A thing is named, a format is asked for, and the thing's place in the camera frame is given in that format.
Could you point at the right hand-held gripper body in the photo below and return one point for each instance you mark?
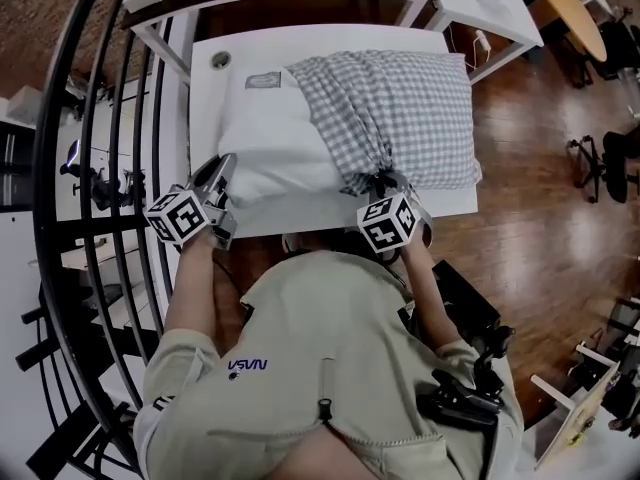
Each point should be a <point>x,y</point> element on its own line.
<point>390,223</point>

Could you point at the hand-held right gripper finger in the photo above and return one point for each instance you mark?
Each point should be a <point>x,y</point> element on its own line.
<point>385,182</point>

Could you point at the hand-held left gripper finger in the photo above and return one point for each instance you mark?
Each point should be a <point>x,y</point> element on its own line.
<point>216,167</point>

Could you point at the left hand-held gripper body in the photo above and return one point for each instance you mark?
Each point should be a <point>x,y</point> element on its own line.
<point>180,215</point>

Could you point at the white pillow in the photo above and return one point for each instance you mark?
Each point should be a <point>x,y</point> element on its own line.
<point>270,138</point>

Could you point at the grey checked pillowcase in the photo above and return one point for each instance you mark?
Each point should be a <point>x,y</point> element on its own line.
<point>400,113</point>

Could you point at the person's left forearm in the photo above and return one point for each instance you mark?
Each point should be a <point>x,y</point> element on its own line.
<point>192,283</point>

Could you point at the person's right forearm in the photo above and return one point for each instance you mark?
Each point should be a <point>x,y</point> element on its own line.
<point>425,298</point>

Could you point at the black metal railing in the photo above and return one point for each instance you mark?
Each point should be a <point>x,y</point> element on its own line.
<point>100,218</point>

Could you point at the black box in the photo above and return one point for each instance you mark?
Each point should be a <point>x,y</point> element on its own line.
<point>465,298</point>

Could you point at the person's beige jacket torso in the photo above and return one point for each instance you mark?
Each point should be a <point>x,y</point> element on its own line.
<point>320,348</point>

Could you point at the white square table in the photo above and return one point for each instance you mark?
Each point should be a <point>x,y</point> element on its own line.
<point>490,13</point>

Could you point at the black office chair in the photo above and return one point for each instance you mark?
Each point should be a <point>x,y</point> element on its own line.
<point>612,165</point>
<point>620,48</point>

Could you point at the round wooden table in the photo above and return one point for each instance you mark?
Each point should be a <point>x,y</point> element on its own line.
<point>570,13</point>

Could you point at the white wooden frame stand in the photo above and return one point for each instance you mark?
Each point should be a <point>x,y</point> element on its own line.
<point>575,398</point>

